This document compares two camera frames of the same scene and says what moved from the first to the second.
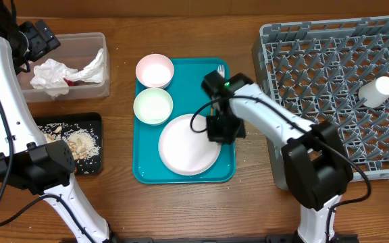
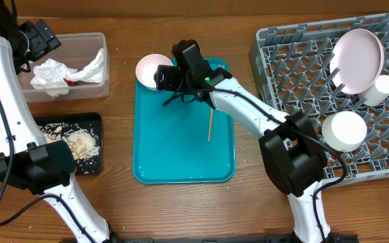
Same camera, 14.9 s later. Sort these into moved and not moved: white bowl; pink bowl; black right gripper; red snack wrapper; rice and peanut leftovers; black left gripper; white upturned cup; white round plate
Moved: black right gripper; white bowl; white round plate
Not moved: rice and peanut leftovers; pink bowl; black left gripper; red snack wrapper; white upturned cup
